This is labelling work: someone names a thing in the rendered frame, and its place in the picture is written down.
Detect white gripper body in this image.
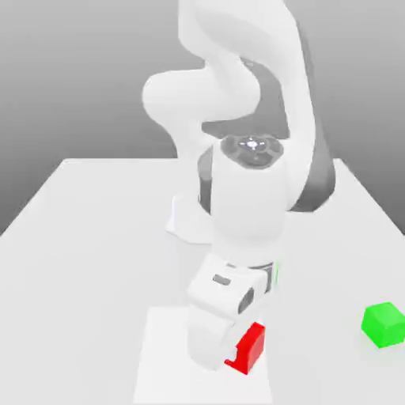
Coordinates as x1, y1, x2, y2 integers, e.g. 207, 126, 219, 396
186, 302, 237, 372

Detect small red cube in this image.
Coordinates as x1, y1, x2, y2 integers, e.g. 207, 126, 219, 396
224, 321, 266, 377

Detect small green cube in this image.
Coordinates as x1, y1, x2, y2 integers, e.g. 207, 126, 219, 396
361, 301, 405, 350

